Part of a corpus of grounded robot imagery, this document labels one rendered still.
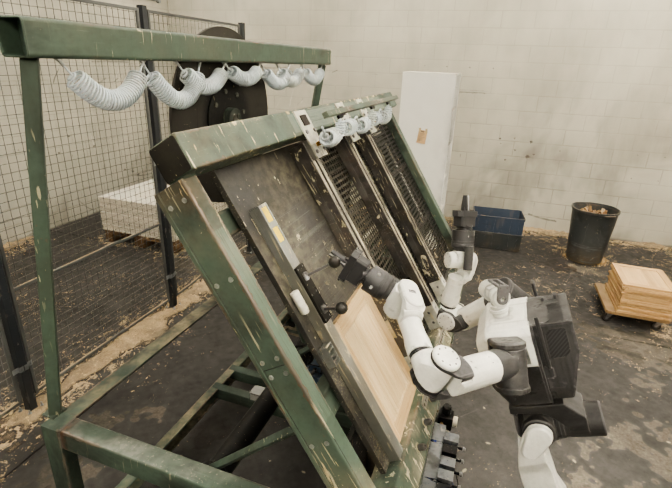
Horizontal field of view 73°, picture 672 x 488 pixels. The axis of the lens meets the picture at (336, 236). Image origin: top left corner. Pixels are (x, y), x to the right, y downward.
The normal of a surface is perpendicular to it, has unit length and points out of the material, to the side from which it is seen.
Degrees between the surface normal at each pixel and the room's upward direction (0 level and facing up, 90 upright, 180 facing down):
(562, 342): 90
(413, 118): 90
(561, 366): 90
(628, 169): 90
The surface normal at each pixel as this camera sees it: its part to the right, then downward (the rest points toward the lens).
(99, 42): 0.94, 0.15
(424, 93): -0.32, 0.32
